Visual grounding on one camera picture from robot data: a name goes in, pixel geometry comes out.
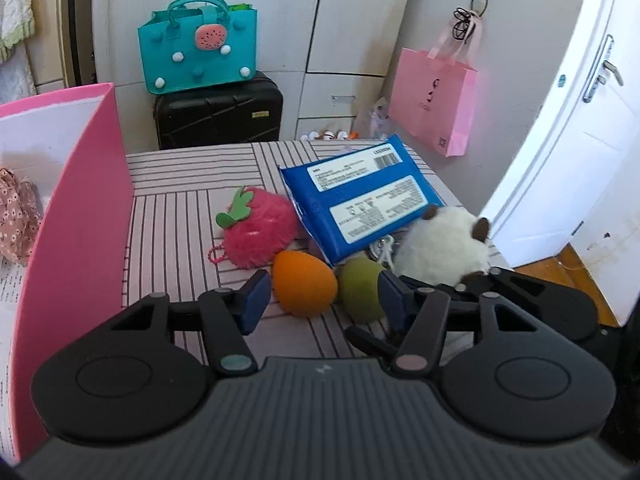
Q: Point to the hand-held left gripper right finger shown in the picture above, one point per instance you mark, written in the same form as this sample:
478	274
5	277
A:
395	300

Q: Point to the cluster of small bottles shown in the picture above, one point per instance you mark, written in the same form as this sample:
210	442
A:
327	135

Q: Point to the light blue knit garment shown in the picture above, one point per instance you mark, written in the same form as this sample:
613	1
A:
15	77

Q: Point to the striped tablecloth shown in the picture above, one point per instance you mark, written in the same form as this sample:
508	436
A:
175	220

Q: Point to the white knit sweater green trim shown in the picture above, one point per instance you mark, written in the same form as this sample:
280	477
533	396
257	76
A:
15	10

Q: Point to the teal felt tote bag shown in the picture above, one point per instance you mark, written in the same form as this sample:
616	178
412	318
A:
180	67

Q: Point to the clear plastic bag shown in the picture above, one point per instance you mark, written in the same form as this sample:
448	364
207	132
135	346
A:
370	120

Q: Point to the pink paper bag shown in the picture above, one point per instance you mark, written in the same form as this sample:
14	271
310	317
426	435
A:
430	100

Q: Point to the black suitcase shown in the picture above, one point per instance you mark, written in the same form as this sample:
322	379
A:
215	115

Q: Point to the white plush toy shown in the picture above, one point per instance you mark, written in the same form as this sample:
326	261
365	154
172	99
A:
440	245

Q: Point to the white door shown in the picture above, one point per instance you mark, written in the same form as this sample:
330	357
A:
550	135

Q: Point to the white wardrobe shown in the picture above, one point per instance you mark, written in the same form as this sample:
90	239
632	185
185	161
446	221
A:
350	20

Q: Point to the floral fabric pouch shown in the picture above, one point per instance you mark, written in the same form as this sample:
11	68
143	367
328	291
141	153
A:
17	220

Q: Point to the printed paper sheet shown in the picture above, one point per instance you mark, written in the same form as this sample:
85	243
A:
7	360

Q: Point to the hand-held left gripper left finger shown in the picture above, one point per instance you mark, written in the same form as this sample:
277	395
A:
255	300

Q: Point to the blue wet wipes pack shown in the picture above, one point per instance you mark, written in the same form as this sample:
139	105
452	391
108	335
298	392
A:
350	195

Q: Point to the green makeup sponge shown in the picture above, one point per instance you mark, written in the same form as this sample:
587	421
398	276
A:
357	285

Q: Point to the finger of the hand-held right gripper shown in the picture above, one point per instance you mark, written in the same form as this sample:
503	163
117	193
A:
505	280
370	341

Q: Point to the pink storage box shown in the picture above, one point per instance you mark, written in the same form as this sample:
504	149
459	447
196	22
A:
80	240

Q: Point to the pink strawberry plush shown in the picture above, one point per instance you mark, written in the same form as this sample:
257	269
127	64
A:
260	230

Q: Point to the orange makeup sponge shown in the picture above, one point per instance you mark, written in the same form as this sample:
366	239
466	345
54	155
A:
302	282

